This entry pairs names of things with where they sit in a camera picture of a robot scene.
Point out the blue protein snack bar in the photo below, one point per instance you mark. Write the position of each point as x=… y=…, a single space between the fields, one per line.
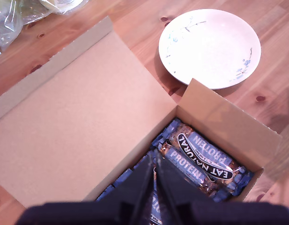
x=123 y=178
x=220 y=195
x=158 y=141
x=106 y=193
x=140 y=165
x=181 y=164
x=208 y=147
x=156 y=206
x=246 y=180

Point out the crumpled clear plastic bag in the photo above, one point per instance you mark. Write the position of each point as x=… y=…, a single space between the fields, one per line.
x=10 y=23

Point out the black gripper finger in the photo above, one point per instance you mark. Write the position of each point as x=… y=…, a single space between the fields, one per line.
x=174 y=187
x=132 y=187

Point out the white floral plate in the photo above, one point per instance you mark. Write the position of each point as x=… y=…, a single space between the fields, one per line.
x=209 y=47

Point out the snack bar carton box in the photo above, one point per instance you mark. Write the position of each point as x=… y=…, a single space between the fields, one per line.
x=88 y=105

